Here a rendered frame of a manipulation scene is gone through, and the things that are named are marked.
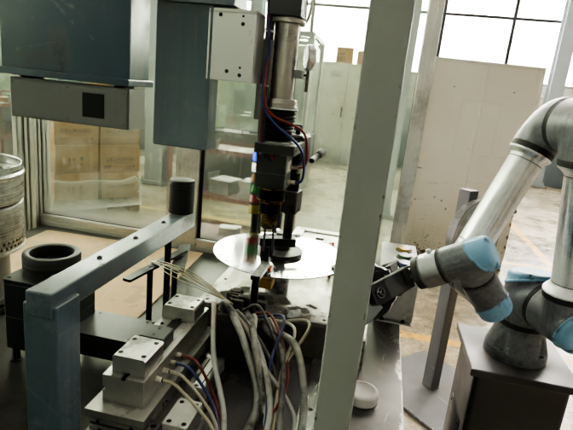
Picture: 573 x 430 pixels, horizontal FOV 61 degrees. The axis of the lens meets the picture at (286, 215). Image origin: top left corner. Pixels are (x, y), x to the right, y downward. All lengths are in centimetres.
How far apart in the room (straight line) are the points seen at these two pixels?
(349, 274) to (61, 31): 84
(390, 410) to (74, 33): 99
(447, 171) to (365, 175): 378
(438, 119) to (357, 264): 371
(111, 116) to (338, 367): 74
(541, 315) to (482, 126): 317
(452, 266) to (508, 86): 339
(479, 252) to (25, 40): 102
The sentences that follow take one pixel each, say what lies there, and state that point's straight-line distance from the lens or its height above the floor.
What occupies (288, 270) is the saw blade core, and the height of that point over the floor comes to 95.
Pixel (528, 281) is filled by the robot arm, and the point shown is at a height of 96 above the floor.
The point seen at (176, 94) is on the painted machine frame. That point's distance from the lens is 96.
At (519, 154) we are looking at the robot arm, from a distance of 120.
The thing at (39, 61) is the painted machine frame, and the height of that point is 135.
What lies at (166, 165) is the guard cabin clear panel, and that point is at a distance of 178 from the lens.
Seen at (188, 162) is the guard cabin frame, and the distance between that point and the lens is 172.
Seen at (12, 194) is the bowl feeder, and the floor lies 104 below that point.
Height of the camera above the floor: 135
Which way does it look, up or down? 15 degrees down
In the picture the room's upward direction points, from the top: 6 degrees clockwise
